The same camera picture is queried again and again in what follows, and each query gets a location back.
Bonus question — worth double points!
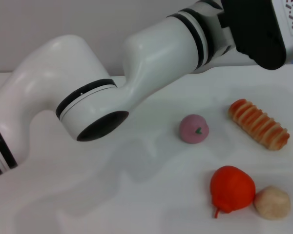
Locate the beige egg yolk pastry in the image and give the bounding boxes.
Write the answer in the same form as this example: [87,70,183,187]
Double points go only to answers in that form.
[253,185,291,221]

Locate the orange striped long bread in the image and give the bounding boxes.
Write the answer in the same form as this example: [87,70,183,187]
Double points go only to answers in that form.
[228,98,291,152]

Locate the left wrist camera housing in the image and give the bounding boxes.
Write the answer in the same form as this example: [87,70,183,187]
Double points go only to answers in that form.
[217,0,293,71]

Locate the pink peach bun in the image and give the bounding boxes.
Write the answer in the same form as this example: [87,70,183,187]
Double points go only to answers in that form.
[179,114,209,145]

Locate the red bell pepper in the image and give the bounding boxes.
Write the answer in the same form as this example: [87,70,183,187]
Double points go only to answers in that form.
[209,165,256,219]

